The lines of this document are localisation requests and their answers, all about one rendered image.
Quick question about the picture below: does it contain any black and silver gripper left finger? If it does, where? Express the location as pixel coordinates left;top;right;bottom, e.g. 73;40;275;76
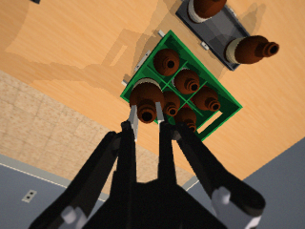
29;105;139;229

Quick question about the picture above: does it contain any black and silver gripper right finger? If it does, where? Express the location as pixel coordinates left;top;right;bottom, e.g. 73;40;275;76
155;102;266;229

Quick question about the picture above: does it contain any brown glass bottle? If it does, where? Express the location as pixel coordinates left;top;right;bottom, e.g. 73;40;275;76
171;67;199;94
152;48;180;76
187;0;227;24
129;77;165;124
173;103;196;132
190;85;220;112
223;35;279;64
162;87;180;116

